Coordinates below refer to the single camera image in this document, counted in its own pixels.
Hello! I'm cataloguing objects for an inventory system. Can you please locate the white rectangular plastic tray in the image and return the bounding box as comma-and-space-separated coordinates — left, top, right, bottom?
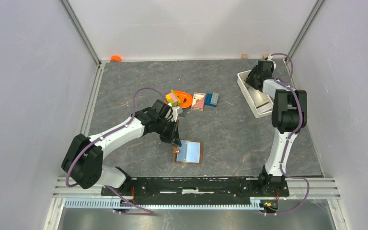
237, 70, 273, 118

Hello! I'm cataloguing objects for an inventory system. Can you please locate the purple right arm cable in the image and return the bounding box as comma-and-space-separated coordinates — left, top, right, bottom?
263, 53, 311, 217

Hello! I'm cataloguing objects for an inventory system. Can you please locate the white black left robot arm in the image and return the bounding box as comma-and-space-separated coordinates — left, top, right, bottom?
61, 100, 182, 195

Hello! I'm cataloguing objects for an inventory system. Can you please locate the brown leather card holder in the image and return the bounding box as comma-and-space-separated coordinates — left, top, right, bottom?
172, 140, 204, 164

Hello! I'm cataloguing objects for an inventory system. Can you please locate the pink yellow green block stack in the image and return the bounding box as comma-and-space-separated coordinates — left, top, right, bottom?
165, 90, 182, 107

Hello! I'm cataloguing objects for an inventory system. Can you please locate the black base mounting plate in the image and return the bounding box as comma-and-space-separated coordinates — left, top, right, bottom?
101, 176, 290, 205

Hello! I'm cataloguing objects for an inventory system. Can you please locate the white slotted cable duct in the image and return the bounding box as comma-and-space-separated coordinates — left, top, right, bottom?
64, 198, 267, 210

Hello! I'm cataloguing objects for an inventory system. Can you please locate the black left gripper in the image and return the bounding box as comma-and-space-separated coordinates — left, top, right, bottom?
155, 118, 181, 147

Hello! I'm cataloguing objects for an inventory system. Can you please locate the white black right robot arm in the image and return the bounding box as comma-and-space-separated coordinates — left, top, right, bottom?
237, 60, 308, 196

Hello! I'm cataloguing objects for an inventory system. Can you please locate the blue grey building block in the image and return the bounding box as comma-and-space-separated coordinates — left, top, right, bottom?
205, 92, 219, 107

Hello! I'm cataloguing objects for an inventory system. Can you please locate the orange tape roll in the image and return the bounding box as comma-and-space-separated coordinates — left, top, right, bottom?
110, 55, 122, 63

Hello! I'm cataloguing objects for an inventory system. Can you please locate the red playing card box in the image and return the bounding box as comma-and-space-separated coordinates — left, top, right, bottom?
191, 92, 206, 111

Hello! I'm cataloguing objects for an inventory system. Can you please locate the stack of white cards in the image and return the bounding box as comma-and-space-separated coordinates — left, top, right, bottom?
256, 102, 273, 114

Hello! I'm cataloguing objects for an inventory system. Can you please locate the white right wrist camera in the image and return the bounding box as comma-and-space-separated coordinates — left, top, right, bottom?
266, 55, 276, 69

